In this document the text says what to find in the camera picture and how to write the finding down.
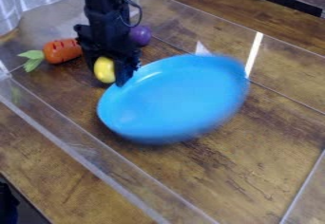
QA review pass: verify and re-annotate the clear acrylic enclosure wall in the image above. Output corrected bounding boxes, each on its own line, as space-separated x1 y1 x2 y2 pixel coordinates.
0 0 325 224

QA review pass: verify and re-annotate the orange toy carrot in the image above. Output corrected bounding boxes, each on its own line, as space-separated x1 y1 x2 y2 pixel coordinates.
18 38 83 72

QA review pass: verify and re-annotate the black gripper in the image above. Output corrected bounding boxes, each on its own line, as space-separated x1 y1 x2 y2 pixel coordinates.
73 6 140 87

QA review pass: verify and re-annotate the purple toy eggplant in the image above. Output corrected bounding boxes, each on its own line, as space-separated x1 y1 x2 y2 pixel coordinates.
129 26 152 47

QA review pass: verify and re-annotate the yellow toy lemon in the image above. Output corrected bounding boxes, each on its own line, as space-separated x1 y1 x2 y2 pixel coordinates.
93 57 115 84

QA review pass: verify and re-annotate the blue round plastic tray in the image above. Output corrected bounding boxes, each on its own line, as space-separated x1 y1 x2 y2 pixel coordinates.
96 54 250 145

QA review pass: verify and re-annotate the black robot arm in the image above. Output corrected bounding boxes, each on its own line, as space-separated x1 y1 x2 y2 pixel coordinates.
73 0 140 86

